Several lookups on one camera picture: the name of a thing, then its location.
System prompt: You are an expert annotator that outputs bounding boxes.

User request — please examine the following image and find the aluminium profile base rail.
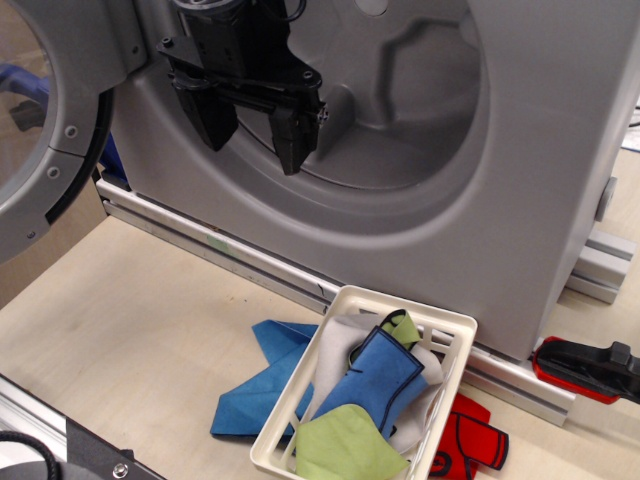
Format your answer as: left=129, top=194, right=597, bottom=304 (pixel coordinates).
left=96, top=179, right=639, bottom=426

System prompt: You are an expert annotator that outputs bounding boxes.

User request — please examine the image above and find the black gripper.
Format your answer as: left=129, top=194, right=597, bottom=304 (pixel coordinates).
left=156, top=1, right=327, bottom=175

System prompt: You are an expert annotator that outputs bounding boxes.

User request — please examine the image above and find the red cloth beside basket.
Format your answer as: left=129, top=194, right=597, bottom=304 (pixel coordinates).
left=429, top=394, right=509, bottom=480

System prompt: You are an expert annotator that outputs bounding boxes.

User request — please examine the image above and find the blue cloth on table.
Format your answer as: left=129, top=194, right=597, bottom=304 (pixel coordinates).
left=210, top=320, right=318, bottom=438

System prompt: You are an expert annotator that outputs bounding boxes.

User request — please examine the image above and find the grey round machine door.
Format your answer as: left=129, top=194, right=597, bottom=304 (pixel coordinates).
left=1, top=1, right=147, bottom=261

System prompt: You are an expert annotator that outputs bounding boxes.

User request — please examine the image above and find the white cloth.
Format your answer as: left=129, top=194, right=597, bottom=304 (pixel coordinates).
left=308, top=310, right=443, bottom=453

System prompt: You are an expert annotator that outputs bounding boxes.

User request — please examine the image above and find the black cable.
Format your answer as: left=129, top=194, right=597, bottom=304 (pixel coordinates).
left=0, top=429, right=64, bottom=480

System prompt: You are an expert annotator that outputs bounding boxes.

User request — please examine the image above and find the grey toy washing machine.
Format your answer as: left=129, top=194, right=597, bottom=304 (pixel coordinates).
left=113, top=1, right=639, bottom=359

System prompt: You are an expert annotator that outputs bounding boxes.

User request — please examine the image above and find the aluminium frame with black bracket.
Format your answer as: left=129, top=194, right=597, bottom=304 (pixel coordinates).
left=1, top=376, right=161, bottom=479

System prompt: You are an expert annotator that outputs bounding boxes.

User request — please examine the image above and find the blue object behind door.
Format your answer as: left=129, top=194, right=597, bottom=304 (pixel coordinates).
left=0, top=63, right=50, bottom=110

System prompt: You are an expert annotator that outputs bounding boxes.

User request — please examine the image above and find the red and black clamp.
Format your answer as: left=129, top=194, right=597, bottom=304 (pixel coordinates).
left=532, top=337, right=639, bottom=405

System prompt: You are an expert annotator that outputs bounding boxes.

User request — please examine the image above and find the green cloth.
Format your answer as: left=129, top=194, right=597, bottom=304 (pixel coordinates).
left=295, top=404, right=409, bottom=480

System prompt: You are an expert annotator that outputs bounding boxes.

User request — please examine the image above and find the white plastic laundry basket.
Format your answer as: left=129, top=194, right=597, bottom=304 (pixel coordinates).
left=250, top=286, right=477, bottom=479

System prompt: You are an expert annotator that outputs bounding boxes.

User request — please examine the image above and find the blue cloth with dark outline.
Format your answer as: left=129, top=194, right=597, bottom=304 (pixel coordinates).
left=308, top=314, right=429, bottom=440

